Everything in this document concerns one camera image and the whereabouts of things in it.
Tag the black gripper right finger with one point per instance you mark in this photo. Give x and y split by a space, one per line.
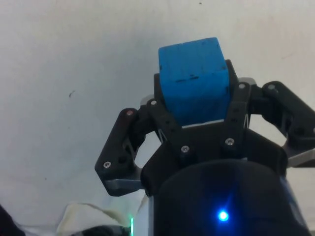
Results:
290 110

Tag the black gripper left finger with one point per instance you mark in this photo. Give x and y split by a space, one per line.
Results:
115 152

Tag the blue cube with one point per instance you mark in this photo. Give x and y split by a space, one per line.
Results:
192 81

